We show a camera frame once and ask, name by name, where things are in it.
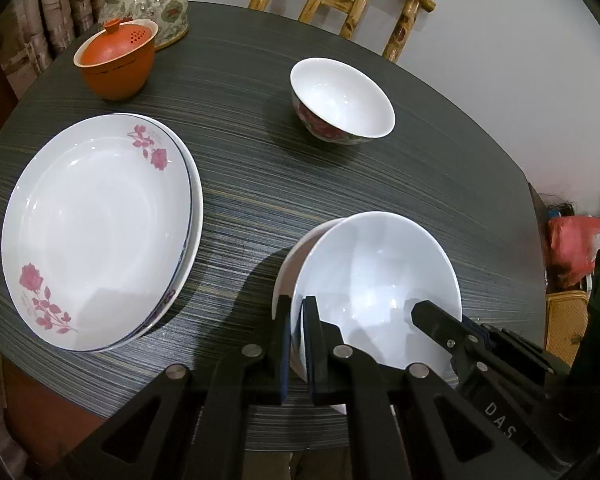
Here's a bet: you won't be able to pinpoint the wooden chair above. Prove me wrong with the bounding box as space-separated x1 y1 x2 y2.
248 0 437 63

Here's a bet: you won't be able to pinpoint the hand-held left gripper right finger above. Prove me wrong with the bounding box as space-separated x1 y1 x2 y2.
301 296 546 480

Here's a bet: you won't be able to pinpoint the pale bamboo chair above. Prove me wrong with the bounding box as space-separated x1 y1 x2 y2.
0 0 101 101

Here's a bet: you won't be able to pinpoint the small white plate pink flower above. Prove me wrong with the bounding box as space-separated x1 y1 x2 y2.
272 218 348 322

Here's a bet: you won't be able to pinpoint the large white bowl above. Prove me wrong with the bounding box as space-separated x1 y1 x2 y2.
290 211 463 397

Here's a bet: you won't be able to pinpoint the white plate with red roses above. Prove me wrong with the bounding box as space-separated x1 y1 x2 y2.
1 113 192 352

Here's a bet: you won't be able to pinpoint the orange cup lid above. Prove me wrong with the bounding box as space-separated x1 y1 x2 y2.
77 18 153 67

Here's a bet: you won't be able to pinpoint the medium bowl red floral outside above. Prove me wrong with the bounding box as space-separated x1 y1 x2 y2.
290 57 396 146

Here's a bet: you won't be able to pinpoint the orange ceramic cup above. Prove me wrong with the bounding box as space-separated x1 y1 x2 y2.
74 22 158 101

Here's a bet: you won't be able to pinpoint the red plastic bag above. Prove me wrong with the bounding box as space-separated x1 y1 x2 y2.
547 216 600 288

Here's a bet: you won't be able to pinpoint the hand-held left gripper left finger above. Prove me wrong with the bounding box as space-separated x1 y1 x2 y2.
62 295 293 480

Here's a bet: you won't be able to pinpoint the floral ceramic teapot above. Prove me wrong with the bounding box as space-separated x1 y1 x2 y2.
86 0 202 52

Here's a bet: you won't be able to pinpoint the large white plate pink blossoms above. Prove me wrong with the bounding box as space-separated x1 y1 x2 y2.
92 116 204 356

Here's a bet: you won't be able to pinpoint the wicker basket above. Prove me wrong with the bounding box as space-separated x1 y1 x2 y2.
545 290 592 367

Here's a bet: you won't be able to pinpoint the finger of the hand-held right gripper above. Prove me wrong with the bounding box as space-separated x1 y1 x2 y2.
462 317 557 376
411 300 477 382

